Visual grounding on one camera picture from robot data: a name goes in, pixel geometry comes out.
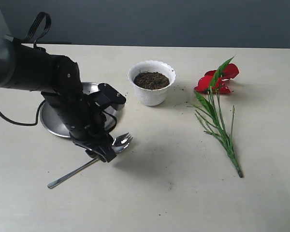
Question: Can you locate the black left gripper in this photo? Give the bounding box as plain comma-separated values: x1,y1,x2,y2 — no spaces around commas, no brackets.
41,91,116,163

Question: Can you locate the steel spork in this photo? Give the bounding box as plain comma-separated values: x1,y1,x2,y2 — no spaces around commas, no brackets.
47,133,133,189

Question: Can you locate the white ceramic flower pot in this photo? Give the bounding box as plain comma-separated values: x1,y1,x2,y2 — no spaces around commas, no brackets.
128,60,176,106

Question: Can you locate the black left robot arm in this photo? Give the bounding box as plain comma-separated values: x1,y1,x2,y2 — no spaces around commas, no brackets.
0,38,122,162

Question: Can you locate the dark potting soil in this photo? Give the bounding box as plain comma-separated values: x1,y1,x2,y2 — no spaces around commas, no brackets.
133,72,170,90

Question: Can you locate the round steel plate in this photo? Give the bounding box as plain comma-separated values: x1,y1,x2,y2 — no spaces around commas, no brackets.
40,82,125,139

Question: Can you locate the artificial red flower stem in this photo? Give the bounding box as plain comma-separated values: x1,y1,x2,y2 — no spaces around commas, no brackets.
191,57,244,178

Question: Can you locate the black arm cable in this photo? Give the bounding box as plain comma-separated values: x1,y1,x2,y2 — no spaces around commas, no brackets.
0,12,52,127

